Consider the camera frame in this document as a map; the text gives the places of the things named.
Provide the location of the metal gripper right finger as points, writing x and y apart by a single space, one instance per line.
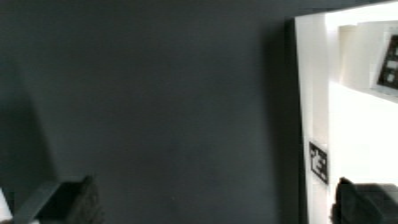
366 203

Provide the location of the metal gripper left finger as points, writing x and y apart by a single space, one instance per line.
63 204

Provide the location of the white square table top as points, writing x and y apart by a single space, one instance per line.
349 118

